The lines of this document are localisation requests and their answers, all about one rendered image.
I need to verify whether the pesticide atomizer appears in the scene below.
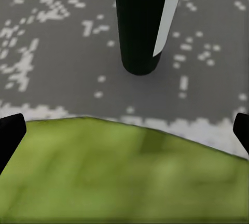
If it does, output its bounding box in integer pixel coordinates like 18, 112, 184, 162
116, 0, 178, 76

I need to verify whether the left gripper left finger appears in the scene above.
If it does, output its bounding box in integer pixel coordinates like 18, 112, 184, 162
0, 113, 26, 174

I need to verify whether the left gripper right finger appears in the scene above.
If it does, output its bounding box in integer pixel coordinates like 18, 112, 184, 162
233, 113, 249, 154

